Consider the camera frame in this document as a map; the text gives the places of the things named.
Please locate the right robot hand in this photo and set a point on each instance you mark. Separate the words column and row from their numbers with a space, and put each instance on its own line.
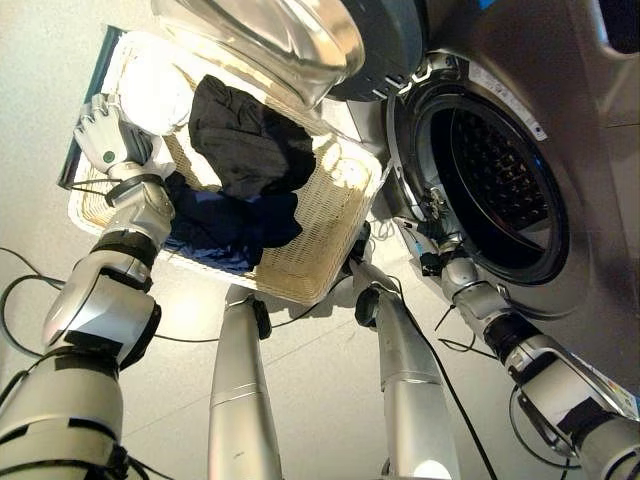
column 434, row 220

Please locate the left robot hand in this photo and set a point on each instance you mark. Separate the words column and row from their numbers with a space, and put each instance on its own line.
column 107, row 137

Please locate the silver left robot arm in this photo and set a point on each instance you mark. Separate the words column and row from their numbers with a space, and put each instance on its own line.
column 100, row 305

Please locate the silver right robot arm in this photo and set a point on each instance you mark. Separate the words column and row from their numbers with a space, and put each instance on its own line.
column 550, row 370

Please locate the silver washing machine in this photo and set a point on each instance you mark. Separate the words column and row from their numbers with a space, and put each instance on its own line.
column 550, row 75

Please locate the glass washing machine door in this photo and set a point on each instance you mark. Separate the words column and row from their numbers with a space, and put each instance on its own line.
column 280, row 35

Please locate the perforated steel washer drum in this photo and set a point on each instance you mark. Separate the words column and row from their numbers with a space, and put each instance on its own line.
column 500, row 170

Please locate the white plastic laundry basket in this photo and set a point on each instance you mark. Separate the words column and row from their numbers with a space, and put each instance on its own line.
column 330, row 215

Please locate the dark grey garment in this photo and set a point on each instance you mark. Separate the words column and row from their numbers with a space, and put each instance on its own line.
column 240, row 145

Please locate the silver right robot leg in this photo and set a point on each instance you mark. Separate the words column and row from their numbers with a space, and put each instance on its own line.
column 405, row 360

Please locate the silver robot leg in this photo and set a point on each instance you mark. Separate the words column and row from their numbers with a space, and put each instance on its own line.
column 405, row 360
column 242, row 380

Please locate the navy blue garment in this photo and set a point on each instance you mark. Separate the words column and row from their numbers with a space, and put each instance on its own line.
column 225, row 220

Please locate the white warning label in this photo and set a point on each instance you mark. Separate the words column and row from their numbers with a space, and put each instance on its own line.
column 505, row 90

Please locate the silver left robot leg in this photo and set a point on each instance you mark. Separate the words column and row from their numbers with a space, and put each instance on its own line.
column 242, row 380

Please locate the colourful energy label sticker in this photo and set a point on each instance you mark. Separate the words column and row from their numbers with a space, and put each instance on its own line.
column 617, row 392

